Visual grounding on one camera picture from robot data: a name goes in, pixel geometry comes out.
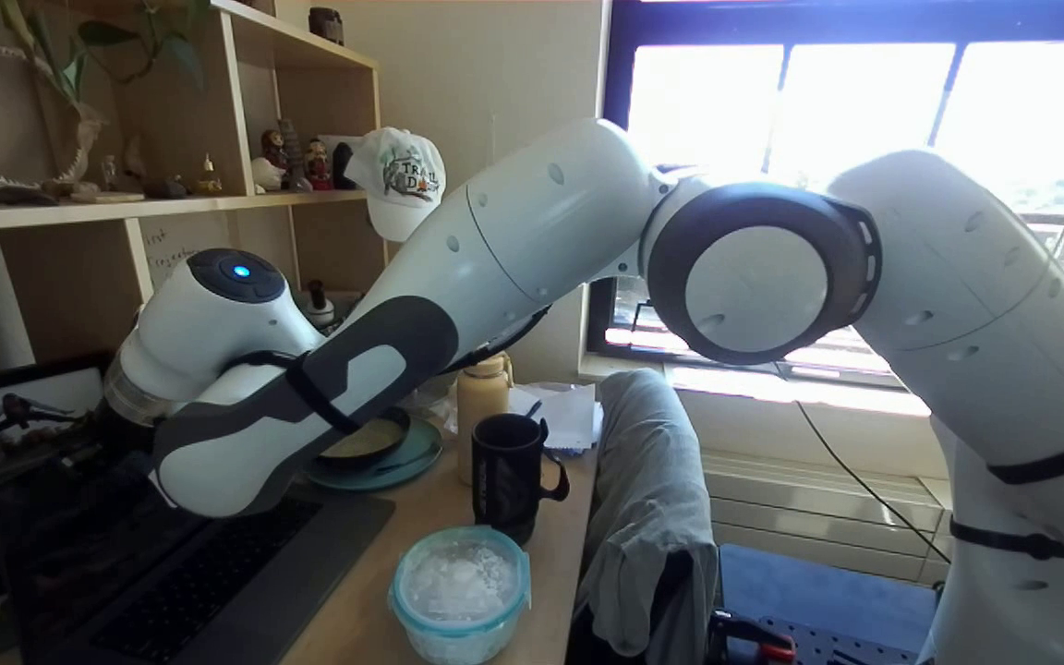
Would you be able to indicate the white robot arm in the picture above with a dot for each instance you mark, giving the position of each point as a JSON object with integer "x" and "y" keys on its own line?
{"x": 533, "y": 236}

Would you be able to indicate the white spiral notebook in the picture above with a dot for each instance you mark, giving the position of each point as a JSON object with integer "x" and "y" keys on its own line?
{"x": 569, "y": 412}

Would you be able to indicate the black mug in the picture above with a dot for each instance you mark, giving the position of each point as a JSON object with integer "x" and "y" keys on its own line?
{"x": 506, "y": 475}

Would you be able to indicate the teal plate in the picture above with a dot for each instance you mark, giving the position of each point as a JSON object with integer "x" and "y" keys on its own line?
{"x": 415, "y": 455}

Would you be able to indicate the cream bowl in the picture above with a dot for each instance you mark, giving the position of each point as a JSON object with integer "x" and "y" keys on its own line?
{"x": 372, "y": 440}

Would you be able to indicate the grey cloth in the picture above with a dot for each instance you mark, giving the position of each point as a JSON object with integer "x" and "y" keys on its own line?
{"x": 647, "y": 492}

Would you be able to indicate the white printed cap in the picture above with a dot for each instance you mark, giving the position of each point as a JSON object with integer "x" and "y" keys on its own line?
{"x": 399, "y": 180}

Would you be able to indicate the black figurine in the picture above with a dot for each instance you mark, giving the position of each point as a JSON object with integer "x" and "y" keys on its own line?
{"x": 343, "y": 167}

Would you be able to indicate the teal rimmed food container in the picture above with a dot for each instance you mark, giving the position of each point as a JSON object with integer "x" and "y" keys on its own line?
{"x": 460, "y": 586}

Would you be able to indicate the red figurine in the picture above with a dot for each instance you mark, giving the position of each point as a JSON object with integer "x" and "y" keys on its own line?
{"x": 319, "y": 163}

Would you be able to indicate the brown figurine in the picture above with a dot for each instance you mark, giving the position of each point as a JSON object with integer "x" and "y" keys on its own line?
{"x": 273, "y": 157}

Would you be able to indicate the white radiator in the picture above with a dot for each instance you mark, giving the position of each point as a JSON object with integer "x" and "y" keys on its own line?
{"x": 803, "y": 505}

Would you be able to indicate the small dark jar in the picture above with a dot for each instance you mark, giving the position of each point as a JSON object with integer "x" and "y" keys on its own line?
{"x": 325, "y": 25}

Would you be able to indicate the large window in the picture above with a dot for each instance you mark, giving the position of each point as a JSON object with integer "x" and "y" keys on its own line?
{"x": 867, "y": 114}

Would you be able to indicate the wooden shelf unit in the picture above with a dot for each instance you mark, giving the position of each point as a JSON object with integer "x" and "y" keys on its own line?
{"x": 65, "y": 214}

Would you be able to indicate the green trailing plant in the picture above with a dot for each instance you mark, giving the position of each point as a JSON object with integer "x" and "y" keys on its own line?
{"x": 136, "y": 33}

